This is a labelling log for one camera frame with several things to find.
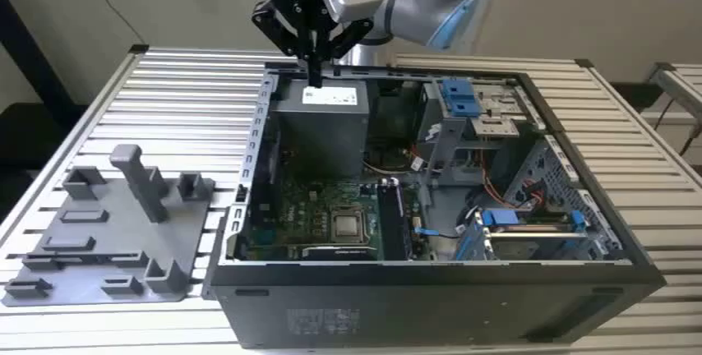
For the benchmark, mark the blue drive cage latch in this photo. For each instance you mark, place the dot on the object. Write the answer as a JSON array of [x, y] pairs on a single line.
[[458, 96]]

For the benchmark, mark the black case fan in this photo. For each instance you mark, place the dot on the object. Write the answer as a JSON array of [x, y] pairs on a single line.
[[510, 162]]

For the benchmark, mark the silver CPU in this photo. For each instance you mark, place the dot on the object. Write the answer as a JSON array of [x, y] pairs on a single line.
[[346, 225]]

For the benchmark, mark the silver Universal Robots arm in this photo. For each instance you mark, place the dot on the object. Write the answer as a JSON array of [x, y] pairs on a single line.
[[422, 14]]

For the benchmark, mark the grey metal drive cage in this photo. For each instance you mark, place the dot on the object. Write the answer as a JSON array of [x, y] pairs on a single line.
[[496, 125]]

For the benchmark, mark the grey parts rack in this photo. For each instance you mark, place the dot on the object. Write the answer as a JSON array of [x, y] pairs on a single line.
[[125, 240]]

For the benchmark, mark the green motherboard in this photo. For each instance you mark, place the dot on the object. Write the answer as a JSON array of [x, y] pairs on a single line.
[[307, 211]]

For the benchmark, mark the slatted metal side table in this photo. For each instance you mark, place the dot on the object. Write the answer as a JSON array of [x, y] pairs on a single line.
[[679, 84]]

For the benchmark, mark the black open PC case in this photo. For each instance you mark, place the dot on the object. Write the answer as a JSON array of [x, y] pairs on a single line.
[[383, 310]]

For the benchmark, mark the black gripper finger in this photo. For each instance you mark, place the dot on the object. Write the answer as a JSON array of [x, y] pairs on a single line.
[[276, 30], [351, 36]]

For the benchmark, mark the blue disk carrier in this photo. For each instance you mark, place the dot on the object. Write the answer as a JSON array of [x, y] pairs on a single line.
[[499, 218]]

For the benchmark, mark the grey power supply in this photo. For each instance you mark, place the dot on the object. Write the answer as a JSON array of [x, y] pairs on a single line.
[[323, 141]]

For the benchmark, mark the black slanted stand post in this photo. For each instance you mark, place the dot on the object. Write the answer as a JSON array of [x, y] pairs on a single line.
[[32, 55]]

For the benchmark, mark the black graphics card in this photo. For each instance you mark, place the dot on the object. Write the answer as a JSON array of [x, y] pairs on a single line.
[[340, 252]]

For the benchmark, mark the black table corner cap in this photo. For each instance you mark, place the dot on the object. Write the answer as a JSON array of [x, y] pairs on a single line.
[[584, 63], [139, 48]]

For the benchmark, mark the black bulky floor object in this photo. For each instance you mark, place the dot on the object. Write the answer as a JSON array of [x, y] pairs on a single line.
[[32, 133]]

